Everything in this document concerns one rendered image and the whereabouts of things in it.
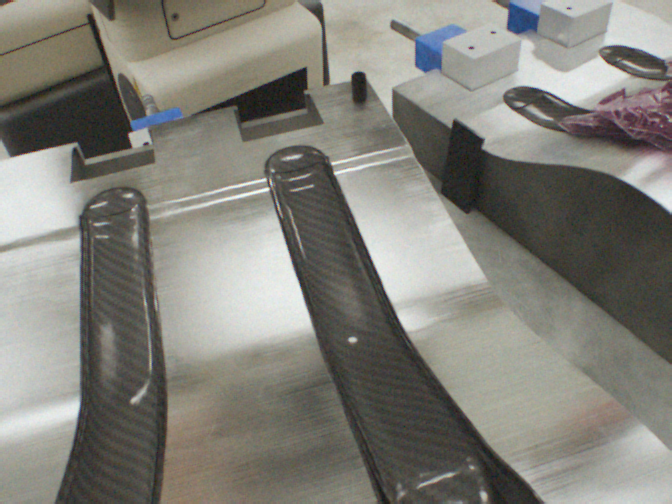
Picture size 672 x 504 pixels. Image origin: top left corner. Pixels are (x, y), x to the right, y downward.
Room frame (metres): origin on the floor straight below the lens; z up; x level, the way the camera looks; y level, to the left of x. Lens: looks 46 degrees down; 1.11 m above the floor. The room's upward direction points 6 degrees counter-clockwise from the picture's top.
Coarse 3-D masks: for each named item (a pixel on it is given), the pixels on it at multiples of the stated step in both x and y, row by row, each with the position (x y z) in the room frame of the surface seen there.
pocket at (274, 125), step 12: (312, 108) 0.36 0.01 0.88; (264, 120) 0.36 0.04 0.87; (276, 120) 0.36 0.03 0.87; (288, 120) 0.36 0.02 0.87; (300, 120) 0.36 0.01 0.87; (312, 120) 0.36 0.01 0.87; (240, 132) 0.35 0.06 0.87; (252, 132) 0.35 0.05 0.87; (264, 132) 0.36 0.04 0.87; (276, 132) 0.36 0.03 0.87
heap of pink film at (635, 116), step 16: (608, 96) 0.33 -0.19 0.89; (624, 96) 0.32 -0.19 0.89; (640, 96) 0.30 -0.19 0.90; (656, 96) 0.30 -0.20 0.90; (608, 112) 0.31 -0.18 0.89; (624, 112) 0.30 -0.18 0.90; (640, 112) 0.28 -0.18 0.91; (656, 112) 0.28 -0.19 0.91; (576, 128) 0.32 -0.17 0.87; (592, 128) 0.31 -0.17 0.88; (608, 128) 0.30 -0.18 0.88; (624, 128) 0.28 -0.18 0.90; (640, 128) 0.27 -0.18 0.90; (656, 128) 0.26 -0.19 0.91; (656, 144) 0.26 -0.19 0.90
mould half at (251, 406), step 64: (192, 128) 0.34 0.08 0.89; (320, 128) 0.32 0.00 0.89; (384, 128) 0.31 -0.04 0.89; (0, 192) 0.29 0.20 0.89; (64, 192) 0.29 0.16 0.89; (192, 192) 0.27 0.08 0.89; (256, 192) 0.27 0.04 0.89; (384, 192) 0.26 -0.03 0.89; (0, 256) 0.24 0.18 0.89; (64, 256) 0.23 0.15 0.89; (192, 256) 0.22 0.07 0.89; (256, 256) 0.22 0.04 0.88; (384, 256) 0.21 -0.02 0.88; (448, 256) 0.21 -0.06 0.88; (0, 320) 0.20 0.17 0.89; (64, 320) 0.19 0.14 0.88; (192, 320) 0.18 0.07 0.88; (256, 320) 0.18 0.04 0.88; (448, 320) 0.16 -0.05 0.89; (512, 320) 0.16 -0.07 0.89; (0, 384) 0.16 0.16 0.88; (64, 384) 0.15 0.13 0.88; (192, 384) 0.15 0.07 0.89; (256, 384) 0.14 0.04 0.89; (320, 384) 0.13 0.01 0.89; (448, 384) 0.12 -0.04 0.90; (512, 384) 0.11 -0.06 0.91; (576, 384) 0.11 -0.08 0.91; (0, 448) 0.12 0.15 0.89; (64, 448) 0.12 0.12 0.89; (192, 448) 0.11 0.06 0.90; (256, 448) 0.10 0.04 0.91; (320, 448) 0.10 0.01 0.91; (512, 448) 0.08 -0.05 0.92; (576, 448) 0.08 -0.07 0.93; (640, 448) 0.07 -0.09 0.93
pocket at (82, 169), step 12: (72, 156) 0.32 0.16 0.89; (108, 156) 0.34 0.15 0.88; (120, 156) 0.34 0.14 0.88; (132, 156) 0.34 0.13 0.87; (144, 156) 0.34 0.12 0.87; (72, 168) 0.31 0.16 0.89; (84, 168) 0.33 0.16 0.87; (96, 168) 0.33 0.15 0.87; (108, 168) 0.34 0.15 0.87; (120, 168) 0.34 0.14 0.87; (132, 168) 0.34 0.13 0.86; (72, 180) 0.30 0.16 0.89
